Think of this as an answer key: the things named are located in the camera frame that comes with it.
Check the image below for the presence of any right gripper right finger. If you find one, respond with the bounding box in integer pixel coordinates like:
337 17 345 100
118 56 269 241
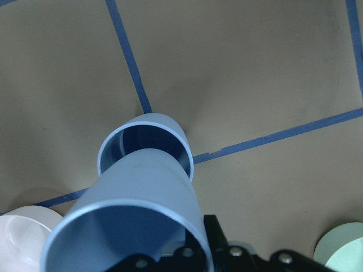
204 215 228 255

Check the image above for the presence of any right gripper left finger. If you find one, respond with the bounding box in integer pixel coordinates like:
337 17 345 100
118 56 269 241
183 230 205 258

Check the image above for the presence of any blue cup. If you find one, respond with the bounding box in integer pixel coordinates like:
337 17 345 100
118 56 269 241
40 148 214 271
97 113 194 180

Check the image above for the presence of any mint green bowl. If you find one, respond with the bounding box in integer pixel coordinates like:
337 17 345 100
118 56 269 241
313 222 362 272

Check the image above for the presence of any pink bowl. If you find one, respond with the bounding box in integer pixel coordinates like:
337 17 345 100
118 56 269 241
1 206 63 271

